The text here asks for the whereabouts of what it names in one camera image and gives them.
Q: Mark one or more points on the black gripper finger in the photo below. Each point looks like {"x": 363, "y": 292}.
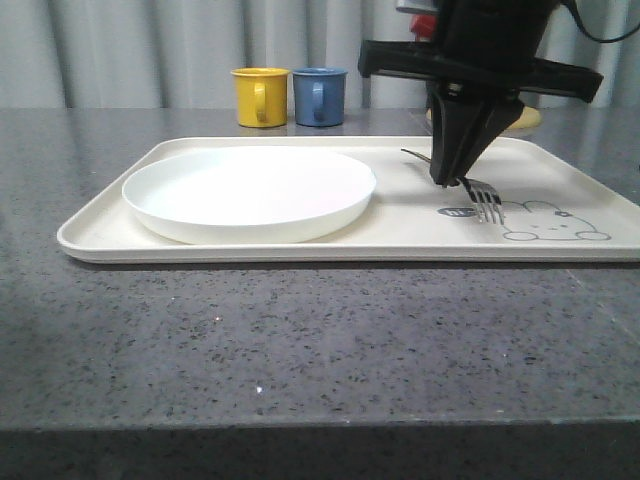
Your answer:
{"x": 466, "y": 146}
{"x": 439, "y": 169}

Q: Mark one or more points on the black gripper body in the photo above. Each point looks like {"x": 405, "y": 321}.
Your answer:
{"x": 488, "y": 44}

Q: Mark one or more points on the silver metal fork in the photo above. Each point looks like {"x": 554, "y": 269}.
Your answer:
{"x": 484, "y": 198}

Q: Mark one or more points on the white round plate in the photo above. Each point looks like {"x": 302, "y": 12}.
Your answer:
{"x": 250, "y": 195}

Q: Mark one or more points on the wooden mug tree stand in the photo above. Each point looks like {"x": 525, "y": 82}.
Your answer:
{"x": 527, "y": 117}

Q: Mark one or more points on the red mug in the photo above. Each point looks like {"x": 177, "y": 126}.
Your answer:
{"x": 423, "y": 26}

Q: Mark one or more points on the cream rabbit serving tray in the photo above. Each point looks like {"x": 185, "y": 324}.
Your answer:
{"x": 553, "y": 212}

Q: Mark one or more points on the blue mug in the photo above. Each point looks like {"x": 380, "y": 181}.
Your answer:
{"x": 319, "y": 96}

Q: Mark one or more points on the yellow mug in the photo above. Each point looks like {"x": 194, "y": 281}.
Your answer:
{"x": 262, "y": 96}

